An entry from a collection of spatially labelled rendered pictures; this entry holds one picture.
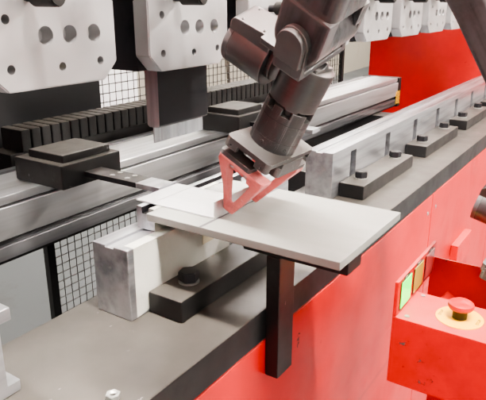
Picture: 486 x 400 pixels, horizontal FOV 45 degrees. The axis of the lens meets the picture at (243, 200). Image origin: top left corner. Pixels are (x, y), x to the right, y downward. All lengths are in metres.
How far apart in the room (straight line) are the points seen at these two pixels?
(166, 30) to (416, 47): 2.27
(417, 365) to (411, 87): 2.05
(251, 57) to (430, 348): 0.54
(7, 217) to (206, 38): 0.39
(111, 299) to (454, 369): 0.53
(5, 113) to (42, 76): 0.65
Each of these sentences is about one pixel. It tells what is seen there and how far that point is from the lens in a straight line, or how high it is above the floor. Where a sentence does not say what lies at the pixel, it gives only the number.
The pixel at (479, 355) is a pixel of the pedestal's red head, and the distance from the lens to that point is 0.96.
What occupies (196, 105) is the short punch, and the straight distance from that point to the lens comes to 0.81.
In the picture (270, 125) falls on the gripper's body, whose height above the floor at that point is 1.12.
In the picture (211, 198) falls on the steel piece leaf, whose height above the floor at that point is 1.00.
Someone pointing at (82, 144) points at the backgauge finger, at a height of 1.03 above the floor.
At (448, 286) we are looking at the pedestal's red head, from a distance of 1.15.
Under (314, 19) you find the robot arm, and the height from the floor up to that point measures 1.24.
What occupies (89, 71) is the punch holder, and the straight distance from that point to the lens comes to 0.62.
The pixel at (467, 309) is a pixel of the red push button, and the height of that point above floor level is 0.81.
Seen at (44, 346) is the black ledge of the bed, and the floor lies 0.88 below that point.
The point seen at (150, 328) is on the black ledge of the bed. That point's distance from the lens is 0.74.
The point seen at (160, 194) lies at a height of 1.00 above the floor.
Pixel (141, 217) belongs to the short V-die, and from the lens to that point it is 0.78.
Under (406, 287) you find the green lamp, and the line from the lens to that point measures 0.99.
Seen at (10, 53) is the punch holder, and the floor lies 1.21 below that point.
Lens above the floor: 1.25
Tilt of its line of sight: 19 degrees down
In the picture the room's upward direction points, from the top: straight up
